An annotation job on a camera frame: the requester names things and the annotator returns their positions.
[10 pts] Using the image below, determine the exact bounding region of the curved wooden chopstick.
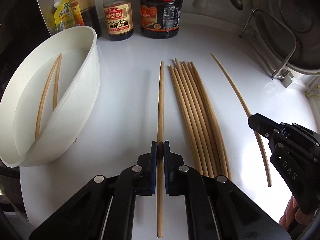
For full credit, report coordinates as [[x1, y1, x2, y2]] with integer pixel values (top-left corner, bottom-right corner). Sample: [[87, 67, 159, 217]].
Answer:
[[210, 53, 272, 187]]

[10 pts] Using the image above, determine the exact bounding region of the wooden chopstick two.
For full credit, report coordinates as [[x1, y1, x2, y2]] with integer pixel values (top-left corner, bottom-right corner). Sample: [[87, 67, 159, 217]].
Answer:
[[174, 67, 213, 177]]

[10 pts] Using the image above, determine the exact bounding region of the wooden chopstick six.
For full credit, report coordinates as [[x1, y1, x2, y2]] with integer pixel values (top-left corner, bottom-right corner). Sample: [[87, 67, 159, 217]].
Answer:
[[186, 62, 228, 177]]

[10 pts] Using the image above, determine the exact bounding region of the wooden chopstick three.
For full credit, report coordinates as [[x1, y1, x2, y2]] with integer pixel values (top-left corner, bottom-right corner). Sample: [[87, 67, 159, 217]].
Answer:
[[172, 58, 215, 179]]

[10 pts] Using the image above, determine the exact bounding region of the wooden chopstick five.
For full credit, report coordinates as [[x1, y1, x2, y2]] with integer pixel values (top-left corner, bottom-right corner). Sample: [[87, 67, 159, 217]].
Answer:
[[181, 61, 222, 178]]

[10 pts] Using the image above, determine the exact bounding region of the wooden chopstick four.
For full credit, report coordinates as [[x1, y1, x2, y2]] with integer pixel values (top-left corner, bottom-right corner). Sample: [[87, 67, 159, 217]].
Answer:
[[175, 57, 220, 178]]

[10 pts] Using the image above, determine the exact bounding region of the wooden chopstick one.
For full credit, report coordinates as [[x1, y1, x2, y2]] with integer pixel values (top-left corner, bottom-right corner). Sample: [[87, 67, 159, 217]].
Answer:
[[168, 65, 203, 175]]

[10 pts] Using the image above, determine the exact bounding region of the wooden chopstick seven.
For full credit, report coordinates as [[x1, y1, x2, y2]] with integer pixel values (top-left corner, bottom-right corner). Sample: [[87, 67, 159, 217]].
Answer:
[[190, 61, 232, 180]]

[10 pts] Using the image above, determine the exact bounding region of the right hand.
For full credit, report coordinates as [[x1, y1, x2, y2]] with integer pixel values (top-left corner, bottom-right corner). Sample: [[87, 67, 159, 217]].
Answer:
[[278, 196, 315, 230]]

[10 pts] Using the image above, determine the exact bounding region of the metal lid rack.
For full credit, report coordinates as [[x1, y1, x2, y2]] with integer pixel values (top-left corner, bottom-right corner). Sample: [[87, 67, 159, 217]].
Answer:
[[239, 7, 297, 79]]

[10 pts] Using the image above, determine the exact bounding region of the dark pot lid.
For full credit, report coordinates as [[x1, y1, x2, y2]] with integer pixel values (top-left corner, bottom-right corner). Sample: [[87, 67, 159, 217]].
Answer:
[[255, 0, 319, 75]]

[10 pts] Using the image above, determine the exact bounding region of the white oval container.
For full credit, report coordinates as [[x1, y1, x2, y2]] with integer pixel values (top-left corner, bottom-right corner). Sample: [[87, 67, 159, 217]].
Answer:
[[1, 26, 100, 167]]

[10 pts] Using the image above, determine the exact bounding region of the large dark soy sauce jug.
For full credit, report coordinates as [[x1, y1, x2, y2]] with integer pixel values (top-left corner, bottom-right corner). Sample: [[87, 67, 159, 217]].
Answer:
[[139, 0, 183, 39]]

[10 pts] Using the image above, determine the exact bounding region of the light soy sauce bottle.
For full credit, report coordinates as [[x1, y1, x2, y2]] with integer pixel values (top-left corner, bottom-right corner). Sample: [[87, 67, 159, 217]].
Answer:
[[103, 0, 133, 41]]

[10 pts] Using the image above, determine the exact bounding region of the yellow seasoning pouch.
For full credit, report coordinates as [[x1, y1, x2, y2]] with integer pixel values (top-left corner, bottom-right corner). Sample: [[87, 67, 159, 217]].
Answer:
[[54, 0, 75, 32]]

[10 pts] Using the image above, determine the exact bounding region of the yellow cap vinegar bottle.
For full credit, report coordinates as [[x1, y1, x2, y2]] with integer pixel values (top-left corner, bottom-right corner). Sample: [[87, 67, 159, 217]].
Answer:
[[69, 0, 101, 38]]

